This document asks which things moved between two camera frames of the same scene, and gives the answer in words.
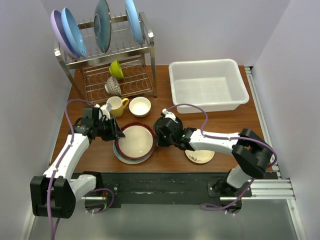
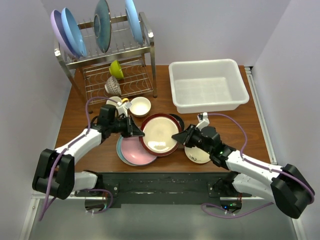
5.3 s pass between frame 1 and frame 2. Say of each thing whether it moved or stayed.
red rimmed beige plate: moved
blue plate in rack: stayed
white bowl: stayed
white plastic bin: stayed
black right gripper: moved
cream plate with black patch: stayed
